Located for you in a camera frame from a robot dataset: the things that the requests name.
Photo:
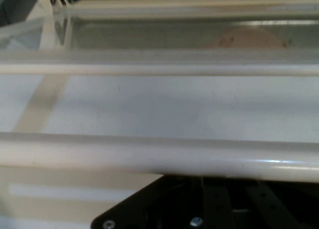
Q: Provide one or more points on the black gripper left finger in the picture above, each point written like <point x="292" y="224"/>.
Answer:
<point x="174" y="204"/>

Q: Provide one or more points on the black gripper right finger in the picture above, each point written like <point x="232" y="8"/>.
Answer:
<point x="281" y="206"/>

